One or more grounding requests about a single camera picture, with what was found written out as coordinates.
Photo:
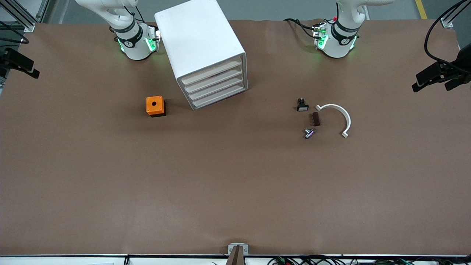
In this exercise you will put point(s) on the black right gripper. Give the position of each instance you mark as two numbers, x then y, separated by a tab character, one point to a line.
5	56

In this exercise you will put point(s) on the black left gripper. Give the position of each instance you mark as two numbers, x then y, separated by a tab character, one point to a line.
462	61

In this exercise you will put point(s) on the white plastic drawer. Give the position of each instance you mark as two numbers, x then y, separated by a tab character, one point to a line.
220	95
211	73
217	87
215	80

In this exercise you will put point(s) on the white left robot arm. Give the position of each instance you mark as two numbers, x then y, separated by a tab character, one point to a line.
336	48

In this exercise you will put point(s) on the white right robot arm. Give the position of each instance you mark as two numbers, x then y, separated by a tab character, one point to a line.
136	48

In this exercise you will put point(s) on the orange button box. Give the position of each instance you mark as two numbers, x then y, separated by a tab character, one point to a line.
154	105

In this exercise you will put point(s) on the black rectangular push button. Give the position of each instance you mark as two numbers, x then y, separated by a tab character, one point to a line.
302	107

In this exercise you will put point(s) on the white drawer cabinet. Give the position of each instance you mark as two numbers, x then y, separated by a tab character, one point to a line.
198	33

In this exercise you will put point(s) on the brown terminal block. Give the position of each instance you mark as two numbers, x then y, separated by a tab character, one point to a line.
315	119

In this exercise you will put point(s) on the brown table cover mat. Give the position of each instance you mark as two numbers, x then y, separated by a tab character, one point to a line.
235	184

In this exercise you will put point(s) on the aluminium frame profile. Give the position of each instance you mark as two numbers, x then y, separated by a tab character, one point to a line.
29	26
447	23

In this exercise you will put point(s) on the white curved bracket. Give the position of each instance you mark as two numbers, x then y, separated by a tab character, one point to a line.
347	119

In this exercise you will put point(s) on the silver key switch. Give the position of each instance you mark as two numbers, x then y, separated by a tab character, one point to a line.
309	133

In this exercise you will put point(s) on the white table edge rail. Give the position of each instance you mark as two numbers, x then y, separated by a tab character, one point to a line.
55	260

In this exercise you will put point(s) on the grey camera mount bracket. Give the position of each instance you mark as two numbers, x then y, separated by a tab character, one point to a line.
231	250

